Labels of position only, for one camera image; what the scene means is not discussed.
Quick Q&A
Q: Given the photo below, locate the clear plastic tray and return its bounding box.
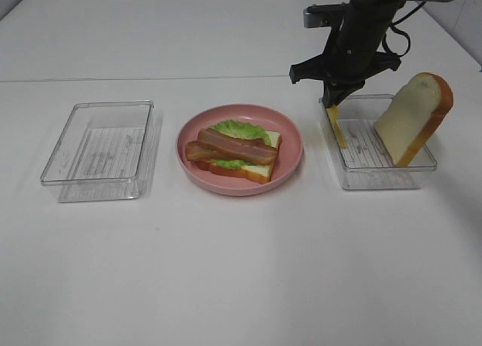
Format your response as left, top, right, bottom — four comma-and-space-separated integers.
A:
322, 94, 437, 191
40, 100, 156, 203

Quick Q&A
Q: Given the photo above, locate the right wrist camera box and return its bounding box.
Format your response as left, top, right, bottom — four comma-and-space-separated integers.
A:
303, 3, 348, 29

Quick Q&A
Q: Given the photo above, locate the bread slice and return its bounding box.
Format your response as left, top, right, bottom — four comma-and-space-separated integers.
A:
194, 130, 283, 185
374, 72, 453, 167

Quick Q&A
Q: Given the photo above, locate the right clear plastic tray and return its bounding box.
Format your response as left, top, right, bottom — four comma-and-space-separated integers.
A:
322, 94, 437, 191

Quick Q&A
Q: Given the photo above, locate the green lettuce leaf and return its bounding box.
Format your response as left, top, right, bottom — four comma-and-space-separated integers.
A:
210, 120, 281, 150

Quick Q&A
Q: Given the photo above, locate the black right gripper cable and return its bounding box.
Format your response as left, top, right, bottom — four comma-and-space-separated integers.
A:
382, 0, 430, 59

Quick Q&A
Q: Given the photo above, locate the left clear plastic tray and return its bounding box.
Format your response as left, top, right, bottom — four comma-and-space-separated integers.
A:
40, 100, 156, 203

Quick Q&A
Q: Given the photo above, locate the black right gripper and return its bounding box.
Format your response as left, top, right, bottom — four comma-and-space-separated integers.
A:
289, 32, 401, 108

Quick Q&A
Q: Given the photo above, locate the yellow cheese slice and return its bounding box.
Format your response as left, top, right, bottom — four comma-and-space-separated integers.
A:
326, 105, 347, 149

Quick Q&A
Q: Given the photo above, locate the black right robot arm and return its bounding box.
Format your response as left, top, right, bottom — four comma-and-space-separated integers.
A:
289, 0, 454, 108

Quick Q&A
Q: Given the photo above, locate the pink round plate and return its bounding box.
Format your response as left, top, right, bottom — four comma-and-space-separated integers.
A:
176, 104, 304, 196

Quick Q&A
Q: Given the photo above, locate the bacon strip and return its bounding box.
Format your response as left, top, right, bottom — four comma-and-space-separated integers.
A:
185, 141, 230, 161
197, 128, 278, 165

